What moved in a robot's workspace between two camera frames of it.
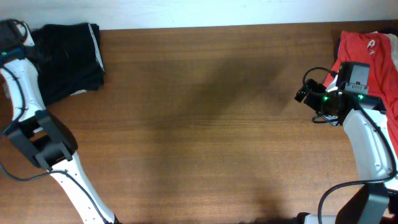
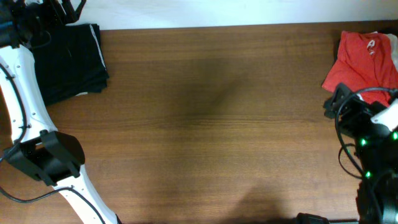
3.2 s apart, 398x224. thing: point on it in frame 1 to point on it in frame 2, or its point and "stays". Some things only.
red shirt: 375,50 stays
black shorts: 69,59 stays
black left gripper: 46,55 to 71,15
